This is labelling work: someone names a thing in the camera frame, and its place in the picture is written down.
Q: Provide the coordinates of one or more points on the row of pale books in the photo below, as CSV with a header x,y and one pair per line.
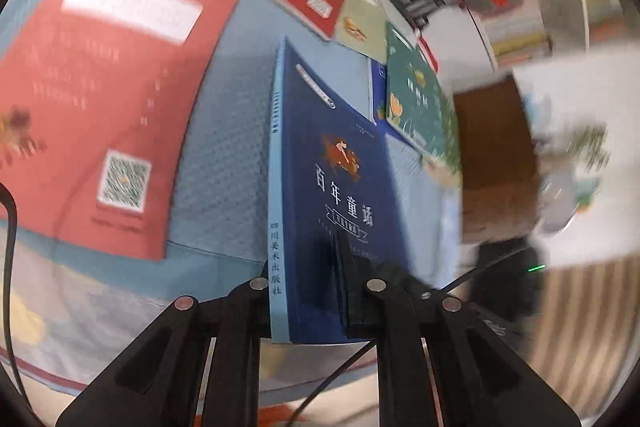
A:
x,y
520,47

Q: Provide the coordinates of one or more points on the teal leaf-print book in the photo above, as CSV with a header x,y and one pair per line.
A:
x,y
420,107

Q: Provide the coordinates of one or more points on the red tassel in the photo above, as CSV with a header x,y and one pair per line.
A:
x,y
429,54

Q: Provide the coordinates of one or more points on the blue flower-print book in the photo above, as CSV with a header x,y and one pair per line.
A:
x,y
377,92

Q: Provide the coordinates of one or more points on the pale green book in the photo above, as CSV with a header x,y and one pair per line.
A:
x,y
365,22

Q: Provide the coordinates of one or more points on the beige slatted panel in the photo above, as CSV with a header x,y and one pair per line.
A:
x,y
575,347

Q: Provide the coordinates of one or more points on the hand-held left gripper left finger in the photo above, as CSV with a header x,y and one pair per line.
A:
x,y
245,317

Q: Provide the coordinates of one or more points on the brown wooden cabinet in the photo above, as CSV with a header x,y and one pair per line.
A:
x,y
495,157

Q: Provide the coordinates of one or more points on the blue ginkgo-print table mat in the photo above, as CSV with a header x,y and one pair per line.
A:
x,y
225,132

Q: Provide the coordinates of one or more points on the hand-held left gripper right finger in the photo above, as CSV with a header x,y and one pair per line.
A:
x,y
350,297

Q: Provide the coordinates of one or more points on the navy blue book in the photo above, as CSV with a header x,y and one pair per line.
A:
x,y
325,187

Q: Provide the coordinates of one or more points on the salmon red book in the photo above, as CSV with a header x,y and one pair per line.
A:
x,y
100,82

